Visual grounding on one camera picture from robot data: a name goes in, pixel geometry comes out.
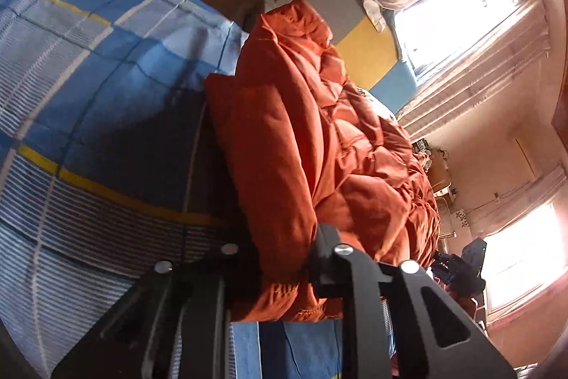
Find desk clutter items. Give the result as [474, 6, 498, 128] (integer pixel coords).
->
[412, 139, 431, 157]

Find orange puffer jacket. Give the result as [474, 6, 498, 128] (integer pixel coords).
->
[205, 0, 440, 322]

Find wooden desk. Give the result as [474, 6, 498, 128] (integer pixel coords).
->
[426, 148, 455, 201]

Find grey yellow blue headboard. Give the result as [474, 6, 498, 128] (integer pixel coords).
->
[264, 0, 417, 113]

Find blue plaid bed sheet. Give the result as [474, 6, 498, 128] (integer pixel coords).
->
[1, 0, 343, 378]

